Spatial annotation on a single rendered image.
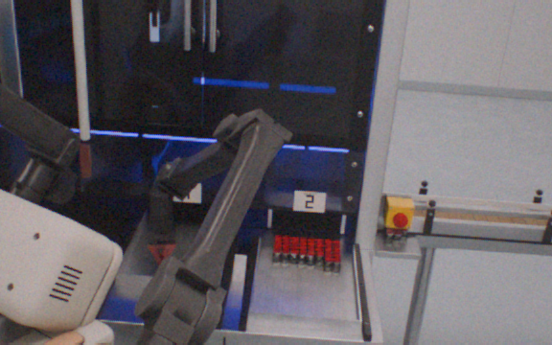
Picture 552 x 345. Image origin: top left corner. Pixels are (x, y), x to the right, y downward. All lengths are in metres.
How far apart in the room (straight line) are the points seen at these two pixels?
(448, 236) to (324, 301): 0.53
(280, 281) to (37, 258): 0.89
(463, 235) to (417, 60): 4.58
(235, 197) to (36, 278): 0.33
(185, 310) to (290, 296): 0.72
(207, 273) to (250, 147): 0.24
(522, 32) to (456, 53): 0.64
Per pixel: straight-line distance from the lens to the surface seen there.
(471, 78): 6.62
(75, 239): 0.89
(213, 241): 0.98
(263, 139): 1.09
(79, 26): 1.62
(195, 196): 1.78
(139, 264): 1.73
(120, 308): 1.58
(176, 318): 0.91
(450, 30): 6.45
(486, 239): 2.01
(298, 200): 1.76
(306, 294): 1.63
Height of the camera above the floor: 1.82
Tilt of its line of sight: 25 degrees down
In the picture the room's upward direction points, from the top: 4 degrees clockwise
